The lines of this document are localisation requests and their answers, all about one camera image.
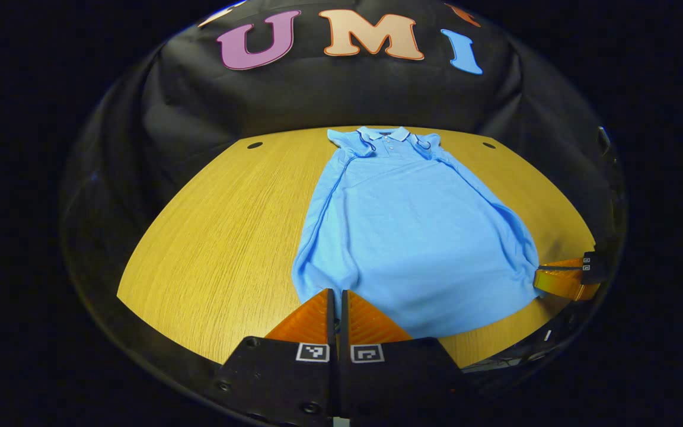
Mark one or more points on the light blue T-shirt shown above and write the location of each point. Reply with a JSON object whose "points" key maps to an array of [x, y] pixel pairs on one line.
{"points": [[412, 237]]}

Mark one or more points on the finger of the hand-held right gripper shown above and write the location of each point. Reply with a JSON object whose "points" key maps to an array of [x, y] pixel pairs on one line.
{"points": [[593, 261], [561, 283]]}

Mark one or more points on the black backdrop cloth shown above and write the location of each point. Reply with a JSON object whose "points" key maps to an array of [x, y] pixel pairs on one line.
{"points": [[347, 95]]}

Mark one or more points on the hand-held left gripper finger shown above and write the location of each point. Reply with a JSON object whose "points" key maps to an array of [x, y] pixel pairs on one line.
{"points": [[344, 320], [331, 320]]}

